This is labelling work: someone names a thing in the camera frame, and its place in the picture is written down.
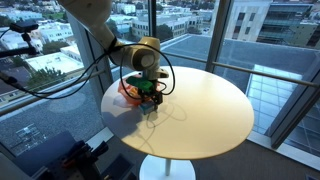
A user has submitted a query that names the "black camera on stand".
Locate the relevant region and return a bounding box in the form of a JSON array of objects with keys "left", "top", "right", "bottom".
[{"left": 9, "top": 19, "right": 40, "bottom": 34}]

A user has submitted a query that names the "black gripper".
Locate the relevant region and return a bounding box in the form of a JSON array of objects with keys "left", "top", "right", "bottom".
[{"left": 138, "top": 87, "right": 164, "bottom": 107}]

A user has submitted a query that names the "black equipment with orange part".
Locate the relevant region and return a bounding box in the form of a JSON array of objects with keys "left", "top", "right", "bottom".
[{"left": 44, "top": 139, "right": 138, "bottom": 180}]

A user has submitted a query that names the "grey metal window railing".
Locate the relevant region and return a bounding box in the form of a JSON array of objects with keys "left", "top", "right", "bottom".
[
  {"left": 161, "top": 50, "right": 320, "bottom": 89},
  {"left": 0, "top": 68, "right": 108, "bottom": 117}
]

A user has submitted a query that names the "blue white mints container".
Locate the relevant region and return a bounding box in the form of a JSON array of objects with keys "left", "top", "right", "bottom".
[{"left": 137, "top": 101, "right": 158, "bottom": 116}]

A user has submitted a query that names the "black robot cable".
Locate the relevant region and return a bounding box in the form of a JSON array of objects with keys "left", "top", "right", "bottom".
[{"left": 0, "top": 42, "right": 177, "bottom": 102}]

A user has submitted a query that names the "orange plastic bag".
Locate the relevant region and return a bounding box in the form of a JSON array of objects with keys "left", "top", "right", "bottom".
[{"left": 117, "top": 79, "right": 145, "bottom": 108}]

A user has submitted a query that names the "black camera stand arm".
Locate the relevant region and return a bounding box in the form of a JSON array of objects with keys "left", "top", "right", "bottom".
[{"left": 0, "top": 32, "right": 38, "bottom": 59}]

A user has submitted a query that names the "white table pedestal base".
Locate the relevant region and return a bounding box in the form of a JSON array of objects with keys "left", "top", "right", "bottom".
[{"left": 138, "top": 154, "right": 197, "bottom": 180}]

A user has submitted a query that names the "grey window mullion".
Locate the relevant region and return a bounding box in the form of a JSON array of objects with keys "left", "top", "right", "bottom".
[
  {"left": 204, "top": 0, "right": 233, "bottom": 74},
  {"left": 66, "top": 13, "right": 115, "bottom": 108}
]

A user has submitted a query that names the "dark blue box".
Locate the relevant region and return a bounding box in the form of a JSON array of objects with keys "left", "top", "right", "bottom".
[{"left": 12, "top": 130, "right": 78, "bottom": 178}]

